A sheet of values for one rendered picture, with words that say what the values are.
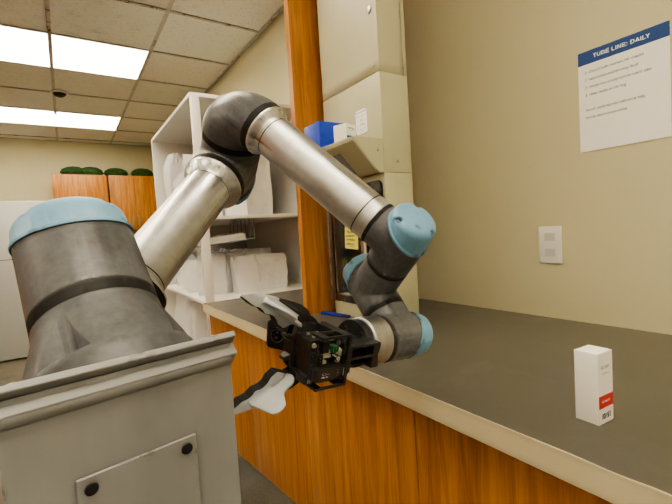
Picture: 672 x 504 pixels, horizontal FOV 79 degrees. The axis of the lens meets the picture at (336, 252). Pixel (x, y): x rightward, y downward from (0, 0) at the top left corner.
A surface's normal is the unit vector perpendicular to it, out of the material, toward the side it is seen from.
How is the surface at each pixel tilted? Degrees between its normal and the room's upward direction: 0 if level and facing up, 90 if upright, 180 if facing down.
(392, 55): 90
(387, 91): 90
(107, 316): 31
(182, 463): 90
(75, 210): 46
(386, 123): 90
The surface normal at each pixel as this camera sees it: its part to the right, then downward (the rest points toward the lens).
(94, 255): 0.45, -0.66
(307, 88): 0.55, 0.01
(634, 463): -0.07, -1.00
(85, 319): 0.01, -0.79
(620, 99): -0.83, 0.08
